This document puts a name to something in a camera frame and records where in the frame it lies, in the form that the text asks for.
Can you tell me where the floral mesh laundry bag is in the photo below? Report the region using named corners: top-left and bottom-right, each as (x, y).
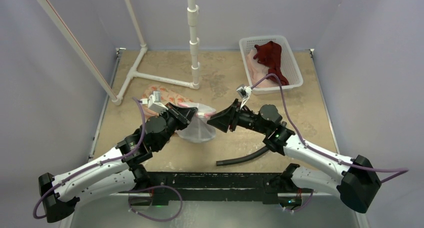
top-left (141, 84), bottom-right (193, 105)

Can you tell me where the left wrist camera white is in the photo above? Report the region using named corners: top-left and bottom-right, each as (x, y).
top-left (140, 91), bottom-right (167, 116)

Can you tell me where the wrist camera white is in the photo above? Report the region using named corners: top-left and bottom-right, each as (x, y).
top-left (140, 91), bottom-right (167, 116)
top-left (236, 84), bottom-right (252, 109)

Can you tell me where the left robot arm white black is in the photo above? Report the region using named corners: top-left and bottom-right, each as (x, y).
top-left (32, 103), bottom-right (198, 223)

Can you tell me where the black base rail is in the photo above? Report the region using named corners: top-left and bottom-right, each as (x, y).
top-left (115, 164), bottom-right (314, 206)

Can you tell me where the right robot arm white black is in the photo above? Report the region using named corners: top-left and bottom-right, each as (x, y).
top-left (207, 99), bottom-right (382, 214)

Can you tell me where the white plastic basket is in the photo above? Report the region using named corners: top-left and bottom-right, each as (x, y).
top-left (239, 35), bottom-right (304, 95)

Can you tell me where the white pvc pipe rack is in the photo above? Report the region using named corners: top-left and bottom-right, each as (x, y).
top-left (36, 0), bottom-right (201, 105)

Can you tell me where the white mesh laundry bag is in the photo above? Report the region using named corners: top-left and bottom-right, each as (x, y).
top-left (176, 102), bottom-right (216, 143)

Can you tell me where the black corrugated hose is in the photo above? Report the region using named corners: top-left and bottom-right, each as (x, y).
top-left (215, 146), bottom-right (270, 167)

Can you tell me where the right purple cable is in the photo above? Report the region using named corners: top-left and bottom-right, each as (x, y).
top-left (250, 73), bottom-right (409, 184)

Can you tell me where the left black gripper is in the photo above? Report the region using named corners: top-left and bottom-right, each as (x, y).
top-left (155, 102), bottom-right (197, 151)

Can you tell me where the dark red bra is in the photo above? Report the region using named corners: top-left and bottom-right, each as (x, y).
top-left (253, 41), bottom-right (289, 86)

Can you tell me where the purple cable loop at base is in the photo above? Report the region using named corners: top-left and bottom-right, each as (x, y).
top-left (127, 185), bottom-right (184, 223)

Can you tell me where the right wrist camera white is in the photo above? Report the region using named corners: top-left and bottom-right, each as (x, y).
top-left (236, 84), bottom-right (252, 109)

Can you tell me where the pink bra in basket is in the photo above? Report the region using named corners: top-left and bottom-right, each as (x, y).
top-left (245, 49), bottom-right (278, 88)

